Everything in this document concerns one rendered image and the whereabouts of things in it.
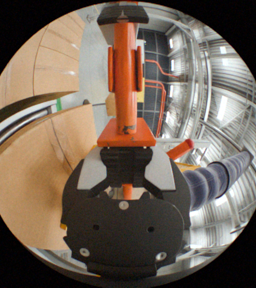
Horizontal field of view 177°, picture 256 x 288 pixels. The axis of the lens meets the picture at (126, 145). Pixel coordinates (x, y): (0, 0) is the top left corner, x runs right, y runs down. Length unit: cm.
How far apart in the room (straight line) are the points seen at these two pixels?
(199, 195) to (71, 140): 42
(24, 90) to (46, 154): 50
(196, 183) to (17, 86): 91
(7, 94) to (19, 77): 11
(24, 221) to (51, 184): 9
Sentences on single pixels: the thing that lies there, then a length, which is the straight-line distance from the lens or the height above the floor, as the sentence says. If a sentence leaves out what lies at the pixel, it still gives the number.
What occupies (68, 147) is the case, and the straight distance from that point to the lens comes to 20.
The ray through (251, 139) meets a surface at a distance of 523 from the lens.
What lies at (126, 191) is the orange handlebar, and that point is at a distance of 18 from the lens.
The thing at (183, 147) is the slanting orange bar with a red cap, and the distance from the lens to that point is 16.
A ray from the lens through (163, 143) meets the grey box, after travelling 129.
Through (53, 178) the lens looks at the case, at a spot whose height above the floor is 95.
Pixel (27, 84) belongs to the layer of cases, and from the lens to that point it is 64.
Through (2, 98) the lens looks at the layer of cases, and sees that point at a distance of 57.
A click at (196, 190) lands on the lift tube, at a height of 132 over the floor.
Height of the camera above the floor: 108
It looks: 1 degrees down
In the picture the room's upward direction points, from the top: 90 degrees clockwise
